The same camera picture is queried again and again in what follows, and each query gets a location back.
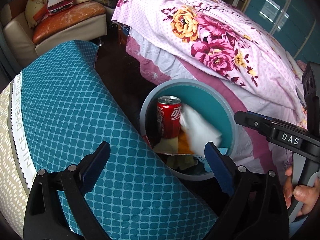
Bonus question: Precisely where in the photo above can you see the white tissue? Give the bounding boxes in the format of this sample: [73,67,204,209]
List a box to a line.
[180,104,222,158]

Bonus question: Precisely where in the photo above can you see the orange cream snack bag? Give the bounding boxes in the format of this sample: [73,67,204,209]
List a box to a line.
[153,130,194,155]

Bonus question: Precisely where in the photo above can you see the red soda can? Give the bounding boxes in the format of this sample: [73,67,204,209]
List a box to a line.
[157,95,182,139]

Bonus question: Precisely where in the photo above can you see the teal round trash bin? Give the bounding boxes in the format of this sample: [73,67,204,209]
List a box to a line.
[139,78,239,181]

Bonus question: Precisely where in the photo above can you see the person's right hand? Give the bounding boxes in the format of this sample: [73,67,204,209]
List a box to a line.
[283,166,320,217]

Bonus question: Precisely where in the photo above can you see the patterned bed mattress cover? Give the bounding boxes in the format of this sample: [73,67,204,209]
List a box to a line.
[1,40,217,239]

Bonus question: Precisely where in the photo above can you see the teal wardrobe doors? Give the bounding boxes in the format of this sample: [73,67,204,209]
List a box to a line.
[245,0,319,63]

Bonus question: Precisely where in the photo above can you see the cream sofa chair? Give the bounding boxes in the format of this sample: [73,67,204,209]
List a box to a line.
[1,0,107,68]

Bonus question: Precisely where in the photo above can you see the orange seat cushion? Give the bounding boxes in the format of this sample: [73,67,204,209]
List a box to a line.
[33,1,106,44]

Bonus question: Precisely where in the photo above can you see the floral pink quilt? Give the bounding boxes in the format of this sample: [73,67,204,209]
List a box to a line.
[111,0,308,181]

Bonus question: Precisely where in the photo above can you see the cream cartoon pillow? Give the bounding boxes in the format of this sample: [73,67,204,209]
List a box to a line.
[24,0,48,29]

